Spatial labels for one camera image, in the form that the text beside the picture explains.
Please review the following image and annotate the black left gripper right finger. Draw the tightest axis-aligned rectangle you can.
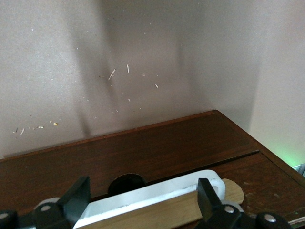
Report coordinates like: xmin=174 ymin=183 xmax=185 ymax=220
xmin=194 ymin=177 xmax=294 ymax=229

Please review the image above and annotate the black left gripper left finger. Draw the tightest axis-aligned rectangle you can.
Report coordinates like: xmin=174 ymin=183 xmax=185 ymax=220
xmin=0 ymin=176 xmax=92 ymax=229

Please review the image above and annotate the white drawer handle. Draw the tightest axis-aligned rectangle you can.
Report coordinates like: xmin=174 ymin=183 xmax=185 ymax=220
xmin=73 ymin=169 xmax=226 ymax=229

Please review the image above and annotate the dark wooden cabinet box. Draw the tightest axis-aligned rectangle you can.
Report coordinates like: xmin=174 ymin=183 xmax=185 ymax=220
xmin=0 ymin=109 xmax=305 ymax=217

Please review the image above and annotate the wooden drawer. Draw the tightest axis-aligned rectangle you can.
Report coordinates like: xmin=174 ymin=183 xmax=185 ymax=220
xmin=78 ymin=150 xmax=305 ymax=229

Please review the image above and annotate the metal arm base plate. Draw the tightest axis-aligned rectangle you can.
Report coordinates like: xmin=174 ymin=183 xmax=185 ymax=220
xmin=292 ymin=163 xmax=305 ymax=177

